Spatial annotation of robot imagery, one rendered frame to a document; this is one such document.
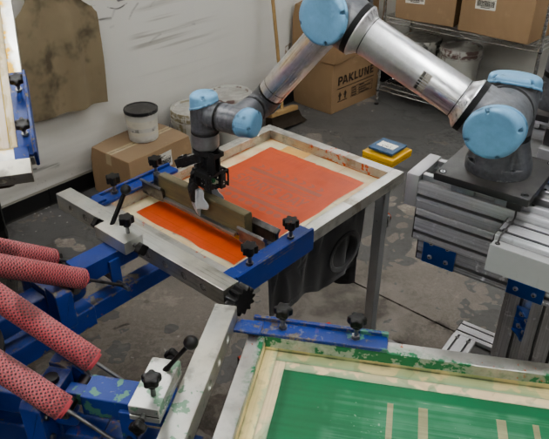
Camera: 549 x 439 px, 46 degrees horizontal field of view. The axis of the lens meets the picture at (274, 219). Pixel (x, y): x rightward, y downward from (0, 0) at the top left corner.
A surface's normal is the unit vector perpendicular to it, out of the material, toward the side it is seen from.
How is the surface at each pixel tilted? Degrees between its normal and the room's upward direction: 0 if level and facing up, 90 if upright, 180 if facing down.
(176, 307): 0
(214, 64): 90
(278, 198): 0
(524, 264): 90
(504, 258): 90
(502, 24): 90
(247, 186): 0
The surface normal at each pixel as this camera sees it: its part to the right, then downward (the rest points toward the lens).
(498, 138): -0.36, 0.54
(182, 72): 0.75, 0.35
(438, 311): 0.00, -0.85
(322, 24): -0.56, 0.38
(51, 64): 0.93, 0.15
